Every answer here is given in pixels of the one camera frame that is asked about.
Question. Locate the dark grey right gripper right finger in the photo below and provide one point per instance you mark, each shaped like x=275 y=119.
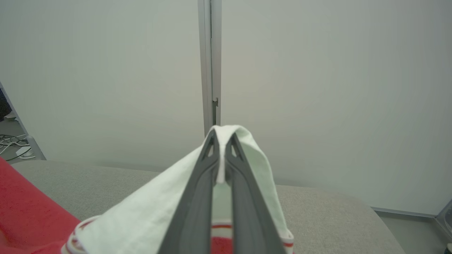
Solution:
x=250 y=225

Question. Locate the short white power strip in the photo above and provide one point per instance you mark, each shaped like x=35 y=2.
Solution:
x=24 y=151

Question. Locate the aluminium partition post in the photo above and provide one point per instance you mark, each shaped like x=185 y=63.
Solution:
x=206 y=53

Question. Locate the red shorts with white stripe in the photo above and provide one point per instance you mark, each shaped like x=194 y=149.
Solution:
x=141 y=218

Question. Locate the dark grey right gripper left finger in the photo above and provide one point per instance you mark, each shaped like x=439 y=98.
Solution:
x=192 y=218

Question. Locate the grey metal table leg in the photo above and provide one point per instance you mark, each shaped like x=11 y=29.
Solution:
x=35 y=150

